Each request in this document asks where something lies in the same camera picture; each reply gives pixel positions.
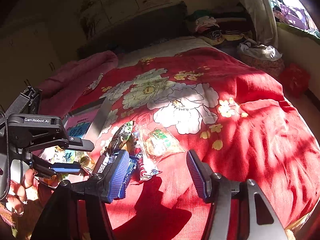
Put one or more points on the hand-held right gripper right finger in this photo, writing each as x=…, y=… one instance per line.
x=196, y=172

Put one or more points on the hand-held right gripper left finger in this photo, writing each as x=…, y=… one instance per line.
x=120, y=175

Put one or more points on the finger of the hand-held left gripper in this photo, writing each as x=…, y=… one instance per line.
x=65, y=167
x=75, y=143

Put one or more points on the blue snack packet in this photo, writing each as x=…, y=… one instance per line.
x=131, y=165

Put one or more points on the small clear candy packet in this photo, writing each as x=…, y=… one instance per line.
x=86, y=163

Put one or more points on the red striped snack packet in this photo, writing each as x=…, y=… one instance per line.
x=145, y=165

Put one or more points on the grey box with pink print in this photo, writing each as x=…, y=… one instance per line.
x=100, y=120

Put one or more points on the dark brown snack packet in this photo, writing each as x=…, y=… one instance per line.
x=120, y=137

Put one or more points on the clear green print snack packet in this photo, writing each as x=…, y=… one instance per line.
x=160, y=142

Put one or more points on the person's left hand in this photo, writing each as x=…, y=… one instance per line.
x=27, y=178

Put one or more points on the red floral blanket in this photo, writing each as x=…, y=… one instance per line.
x=225, y=142

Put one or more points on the brown furry rug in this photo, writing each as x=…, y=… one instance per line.
x=32, y=212

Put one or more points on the pink blanket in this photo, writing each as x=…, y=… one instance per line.
x=70, y=75

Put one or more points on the beige wardrobe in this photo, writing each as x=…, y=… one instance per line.
x=27, y=55

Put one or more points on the basket with white cloth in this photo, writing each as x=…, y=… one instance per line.
x=262, y=55

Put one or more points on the red plastic bag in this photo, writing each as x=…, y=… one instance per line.
x=295, y=78

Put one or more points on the dark headboard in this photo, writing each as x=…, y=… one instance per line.
x=140, y=22

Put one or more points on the pile of clothes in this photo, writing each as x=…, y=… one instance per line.
x=210, y=27

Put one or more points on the beige curtain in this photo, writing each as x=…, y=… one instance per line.
x=262, y=10

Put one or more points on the purple cloth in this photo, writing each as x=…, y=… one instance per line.
x=292, y=13

